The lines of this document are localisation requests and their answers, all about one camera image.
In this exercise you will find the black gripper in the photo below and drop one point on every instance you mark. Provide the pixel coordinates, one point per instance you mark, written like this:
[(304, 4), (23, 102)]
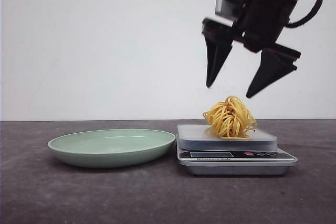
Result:
[(257, 30)]

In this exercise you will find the yellow vermicelli noodle bundle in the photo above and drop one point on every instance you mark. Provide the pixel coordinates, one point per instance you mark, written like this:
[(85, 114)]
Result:
[(230, 119)]

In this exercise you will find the silver digital kitchen scale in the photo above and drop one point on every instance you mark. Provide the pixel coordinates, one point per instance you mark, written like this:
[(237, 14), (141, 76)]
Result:
[(202, 153)]

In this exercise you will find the light green shallow plate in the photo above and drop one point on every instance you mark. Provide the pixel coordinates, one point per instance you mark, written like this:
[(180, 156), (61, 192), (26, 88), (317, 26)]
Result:
[(111, 148)]

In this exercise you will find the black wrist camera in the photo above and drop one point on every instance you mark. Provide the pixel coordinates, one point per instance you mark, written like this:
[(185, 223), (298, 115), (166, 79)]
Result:
[(231, 9)]

